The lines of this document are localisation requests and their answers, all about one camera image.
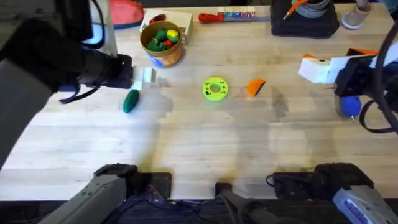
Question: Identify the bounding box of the bundle of rail cables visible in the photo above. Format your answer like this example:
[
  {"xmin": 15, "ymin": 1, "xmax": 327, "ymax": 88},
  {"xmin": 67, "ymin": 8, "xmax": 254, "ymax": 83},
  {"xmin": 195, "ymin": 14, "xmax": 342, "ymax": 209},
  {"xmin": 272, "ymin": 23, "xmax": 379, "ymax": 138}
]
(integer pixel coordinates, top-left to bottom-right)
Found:
[{"xmin": 114, "ymin": 183, "xmax": 224, "ymax": 224}]

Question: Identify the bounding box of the board with toy blocks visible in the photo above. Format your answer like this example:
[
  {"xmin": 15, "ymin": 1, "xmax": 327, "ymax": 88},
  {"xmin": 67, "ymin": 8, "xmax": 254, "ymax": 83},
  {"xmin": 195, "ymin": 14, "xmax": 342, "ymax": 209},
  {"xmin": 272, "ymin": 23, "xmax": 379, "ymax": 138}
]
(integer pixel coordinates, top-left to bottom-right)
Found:
[{"xmin": 216, "ymin": 6, "xmax": 257, "ymax": 19}]

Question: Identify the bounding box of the brown tub with toys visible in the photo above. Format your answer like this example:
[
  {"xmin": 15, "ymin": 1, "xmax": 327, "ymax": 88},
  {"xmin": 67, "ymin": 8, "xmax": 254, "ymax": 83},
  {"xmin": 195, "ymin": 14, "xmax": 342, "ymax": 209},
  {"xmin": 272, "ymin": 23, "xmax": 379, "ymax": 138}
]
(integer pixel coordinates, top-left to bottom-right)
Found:
[{"xmin": 139, "ymin": 20, "xmax": 185, "ymax": 68}]

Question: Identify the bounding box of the orange ribbed wedge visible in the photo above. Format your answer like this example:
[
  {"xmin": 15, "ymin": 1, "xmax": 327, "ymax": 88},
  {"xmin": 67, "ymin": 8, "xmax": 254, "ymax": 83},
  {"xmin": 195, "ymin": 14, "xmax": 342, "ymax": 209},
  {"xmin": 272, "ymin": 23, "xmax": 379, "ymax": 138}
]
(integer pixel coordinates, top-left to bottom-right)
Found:
[{"xmin": 246, "ymin": 78, "xmax": 267, "ymax": 98}]

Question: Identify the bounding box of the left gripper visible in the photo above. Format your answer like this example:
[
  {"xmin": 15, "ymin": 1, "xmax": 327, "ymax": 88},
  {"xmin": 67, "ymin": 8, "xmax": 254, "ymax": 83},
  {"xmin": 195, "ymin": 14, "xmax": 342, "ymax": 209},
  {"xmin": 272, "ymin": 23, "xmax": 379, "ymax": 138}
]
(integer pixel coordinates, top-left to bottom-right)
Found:
[{"xmin": 77, "ymin": 49, "xmax": 157, "ymax": 91}]

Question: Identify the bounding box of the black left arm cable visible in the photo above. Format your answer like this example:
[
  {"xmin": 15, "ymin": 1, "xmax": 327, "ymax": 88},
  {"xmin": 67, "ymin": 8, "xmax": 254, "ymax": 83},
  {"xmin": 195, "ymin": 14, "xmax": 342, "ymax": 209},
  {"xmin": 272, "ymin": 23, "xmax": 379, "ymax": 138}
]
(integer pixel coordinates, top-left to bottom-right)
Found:
[{"xmin": 58, "ymin": 83, "xmax": 101, "ymax": 105}]

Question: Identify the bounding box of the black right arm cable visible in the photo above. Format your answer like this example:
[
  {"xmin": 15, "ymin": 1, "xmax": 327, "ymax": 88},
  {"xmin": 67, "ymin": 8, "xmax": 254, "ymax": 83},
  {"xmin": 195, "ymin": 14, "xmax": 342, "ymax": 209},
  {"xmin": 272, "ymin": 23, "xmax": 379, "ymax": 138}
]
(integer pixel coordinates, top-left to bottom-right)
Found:
[{"xmin": 359, "ymin": 21, "xmax": 398, "ymax": 134}]

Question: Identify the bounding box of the white cardboard box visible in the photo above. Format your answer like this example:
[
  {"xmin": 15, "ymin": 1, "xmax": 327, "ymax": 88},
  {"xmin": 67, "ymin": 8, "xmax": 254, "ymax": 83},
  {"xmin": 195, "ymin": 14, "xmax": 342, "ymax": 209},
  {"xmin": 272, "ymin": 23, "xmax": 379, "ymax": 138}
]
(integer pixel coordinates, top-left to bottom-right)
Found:
[{"xmin": 139, "ymin": 8, "xmax": 194, "ymax": 45}]

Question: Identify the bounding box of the black box with tools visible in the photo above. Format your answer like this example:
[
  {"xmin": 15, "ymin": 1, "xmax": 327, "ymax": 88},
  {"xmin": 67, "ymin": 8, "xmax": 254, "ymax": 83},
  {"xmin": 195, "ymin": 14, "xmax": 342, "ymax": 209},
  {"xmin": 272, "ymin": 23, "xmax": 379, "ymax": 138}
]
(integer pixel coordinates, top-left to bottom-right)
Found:
[{"xmin": 269, "ymin": 0, "xmax": 340, "ymax": 39}]

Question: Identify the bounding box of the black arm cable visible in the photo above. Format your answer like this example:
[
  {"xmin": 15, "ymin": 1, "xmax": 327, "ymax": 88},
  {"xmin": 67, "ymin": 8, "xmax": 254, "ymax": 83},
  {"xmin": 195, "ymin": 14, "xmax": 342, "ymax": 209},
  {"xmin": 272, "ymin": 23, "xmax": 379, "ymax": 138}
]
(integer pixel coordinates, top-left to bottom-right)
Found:
[
  {"xmin": 58, "ymin": 83, "xmax": 101, "ymax": 105},
  {"xmin": 359, "ymin": 21, "xmax": 398, "ymax": 134}
]

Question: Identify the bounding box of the black rail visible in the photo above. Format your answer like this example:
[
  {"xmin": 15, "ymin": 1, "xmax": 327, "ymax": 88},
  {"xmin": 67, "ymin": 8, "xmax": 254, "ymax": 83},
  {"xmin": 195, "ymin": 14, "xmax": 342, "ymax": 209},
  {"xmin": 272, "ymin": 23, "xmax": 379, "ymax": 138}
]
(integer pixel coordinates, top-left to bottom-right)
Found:
[{"xmin": 0, "ymin": 163, "xmax": 398, "ymax": 224}]

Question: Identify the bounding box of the green disc with holes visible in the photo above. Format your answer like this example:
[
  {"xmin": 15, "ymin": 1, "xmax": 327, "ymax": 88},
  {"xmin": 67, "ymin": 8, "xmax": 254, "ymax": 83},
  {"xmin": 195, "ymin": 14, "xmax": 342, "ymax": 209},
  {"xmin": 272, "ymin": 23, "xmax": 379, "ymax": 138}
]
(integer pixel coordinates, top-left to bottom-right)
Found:
[{"xmin": 201, "ymin": 76, "xmax": 229, "ymax": 103}]

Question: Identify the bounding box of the red handled tool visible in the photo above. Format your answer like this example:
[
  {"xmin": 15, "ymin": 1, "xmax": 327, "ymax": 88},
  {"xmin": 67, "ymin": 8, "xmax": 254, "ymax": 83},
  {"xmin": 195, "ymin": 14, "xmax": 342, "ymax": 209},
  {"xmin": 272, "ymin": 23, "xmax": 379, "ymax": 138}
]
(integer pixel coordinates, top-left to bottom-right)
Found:
[{"xmin": 198, "ymin": 12, "xmax": 271, "ymax": 24}]

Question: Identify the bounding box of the green toy cucumber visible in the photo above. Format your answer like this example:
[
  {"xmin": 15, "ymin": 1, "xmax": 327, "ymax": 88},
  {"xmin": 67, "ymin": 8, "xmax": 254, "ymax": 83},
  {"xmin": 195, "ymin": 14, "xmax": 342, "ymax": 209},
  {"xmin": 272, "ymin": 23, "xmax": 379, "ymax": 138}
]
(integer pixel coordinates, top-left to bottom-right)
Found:
[{"xmin": 122, "ymin": 88, "xmax": 141, "ymax": 114}]

